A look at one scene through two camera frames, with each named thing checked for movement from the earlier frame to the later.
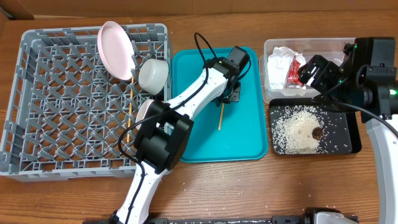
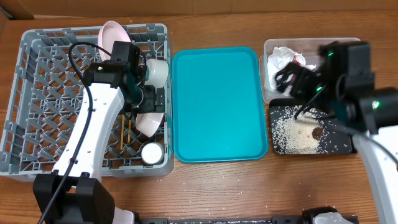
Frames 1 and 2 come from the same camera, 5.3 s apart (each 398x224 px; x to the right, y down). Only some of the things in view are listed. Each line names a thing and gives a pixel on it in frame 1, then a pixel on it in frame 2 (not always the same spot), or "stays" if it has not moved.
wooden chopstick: [222, 107] → [122, 132]
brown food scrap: [317, 132] stays
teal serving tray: [231, 131] stays
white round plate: [117, 50] stays
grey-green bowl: [153, 75] stays
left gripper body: [231, 97] → [148, 104]
